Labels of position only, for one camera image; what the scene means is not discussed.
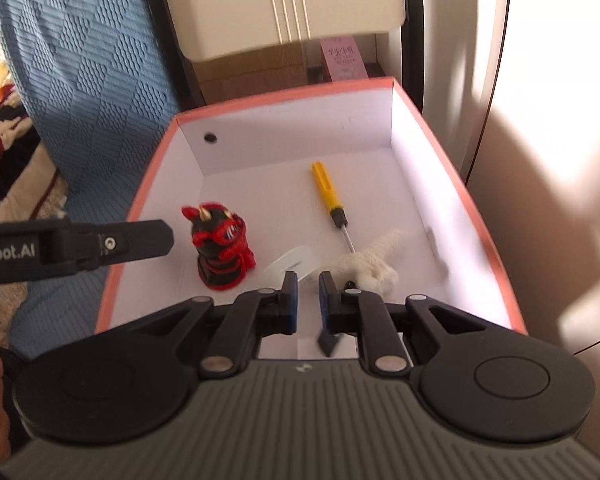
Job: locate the brown cardboard box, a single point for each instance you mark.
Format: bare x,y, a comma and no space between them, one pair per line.
252,72

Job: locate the printed blanket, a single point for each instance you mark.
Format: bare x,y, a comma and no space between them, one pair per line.
10,160

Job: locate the white plush toy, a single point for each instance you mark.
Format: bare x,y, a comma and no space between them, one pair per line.
375,262

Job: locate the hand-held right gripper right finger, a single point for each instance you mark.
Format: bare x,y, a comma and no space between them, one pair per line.
325,306

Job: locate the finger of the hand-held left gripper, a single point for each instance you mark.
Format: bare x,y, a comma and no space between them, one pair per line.
130,242

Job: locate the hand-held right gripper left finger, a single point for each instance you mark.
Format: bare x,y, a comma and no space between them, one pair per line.
291,306

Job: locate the red and black horned figurine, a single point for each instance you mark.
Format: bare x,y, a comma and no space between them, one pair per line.
222,250

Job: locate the clear white plastic piece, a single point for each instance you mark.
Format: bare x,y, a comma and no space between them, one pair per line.
300,260

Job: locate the blue textured blanket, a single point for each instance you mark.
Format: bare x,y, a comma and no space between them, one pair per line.
90,75

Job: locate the pink carton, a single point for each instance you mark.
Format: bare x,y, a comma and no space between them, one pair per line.
344,57

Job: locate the orange-rimmed white cardboard box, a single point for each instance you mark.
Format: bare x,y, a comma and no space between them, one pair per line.
280,195

